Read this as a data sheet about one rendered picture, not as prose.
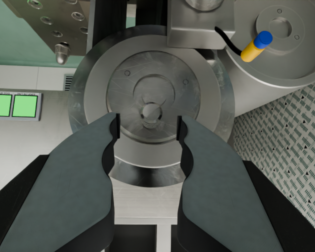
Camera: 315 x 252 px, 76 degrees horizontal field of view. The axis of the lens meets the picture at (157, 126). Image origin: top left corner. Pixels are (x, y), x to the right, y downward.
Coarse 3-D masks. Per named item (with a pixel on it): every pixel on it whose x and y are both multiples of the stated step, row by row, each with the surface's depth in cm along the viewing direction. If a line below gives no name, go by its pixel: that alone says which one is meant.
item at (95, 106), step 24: (120, 48) 17; (144, 48) 17; (168, 48) 18; (192, 48) 18; (96, 72) 17; (96, 96) 17; (216, 96) 17; (216, 120) 17; (120, 144) 16; (144, 144) 16; (168, 144) 16
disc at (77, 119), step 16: (128, 32) 19; (144, 32) 19; (160, 32) 19; (96, 48) 18; (80, 64) 18; (80, 80) 18; (224, 80) 18; (80, 96) 17; (224, 96) 18; (80, 112) 17; (224, 112) 18; (224, 128) 18; (112, 176) 17; (128, 176) 17; (144, 176) 17; (160, 176) 17; (176, 176) 17
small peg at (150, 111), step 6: (150, 102) 13; (144, 108) 13; (150, 108) 13; (156, 108) 13; (144, 114) 13; (150, 114) 13; (156, 114) 13; (144, 120) 13; (150, 120) 13; (156, 120) 13; (144, 126) 15; (150, 126) 14
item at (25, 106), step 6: (18, 96) 49; (24, 96) 49; (30, 96) 49; (36, 96) 49; (18, 102) 49; (24, 102) 49; (30, 102) 49; (18, 108) 48; (24, 108) 48; (30, 108) 49; (18, 114) 48; (24, 114) 48; (30, 114) 48
